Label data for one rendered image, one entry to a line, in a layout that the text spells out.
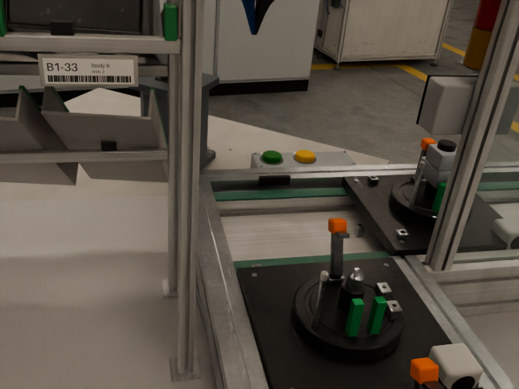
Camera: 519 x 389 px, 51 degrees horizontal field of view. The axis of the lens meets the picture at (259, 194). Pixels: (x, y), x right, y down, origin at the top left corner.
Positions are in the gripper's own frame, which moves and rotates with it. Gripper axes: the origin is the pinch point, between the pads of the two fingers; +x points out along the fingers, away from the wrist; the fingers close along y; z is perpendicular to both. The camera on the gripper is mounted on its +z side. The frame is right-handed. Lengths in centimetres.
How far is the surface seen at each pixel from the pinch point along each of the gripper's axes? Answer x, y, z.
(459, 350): 26, 15, 54
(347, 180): 28.0, 18.0, 9.1
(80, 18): -6.7, -25.5, 36.5
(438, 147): 16.5, 28.4, 19.6
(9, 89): 110, -99, -271
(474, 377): 27, 16, 57
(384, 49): 107, 209, -374
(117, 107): 39, -25, -56
